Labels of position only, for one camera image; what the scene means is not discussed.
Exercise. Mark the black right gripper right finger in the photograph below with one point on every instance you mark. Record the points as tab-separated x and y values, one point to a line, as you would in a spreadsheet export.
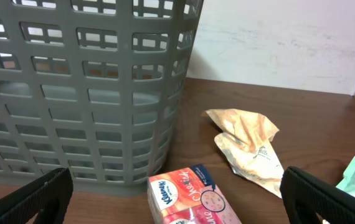
306	198

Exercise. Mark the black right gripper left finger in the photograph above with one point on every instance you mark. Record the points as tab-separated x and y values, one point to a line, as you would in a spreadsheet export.
45	199

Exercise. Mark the beige paper bag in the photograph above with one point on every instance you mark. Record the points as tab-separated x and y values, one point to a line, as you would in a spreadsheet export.
245	141

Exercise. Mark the Kleenex tissue multipack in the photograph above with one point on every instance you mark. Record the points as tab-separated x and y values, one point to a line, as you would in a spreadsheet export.
188	196

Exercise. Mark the grey plastic lattice basket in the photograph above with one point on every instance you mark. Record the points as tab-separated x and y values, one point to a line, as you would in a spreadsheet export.
91	86

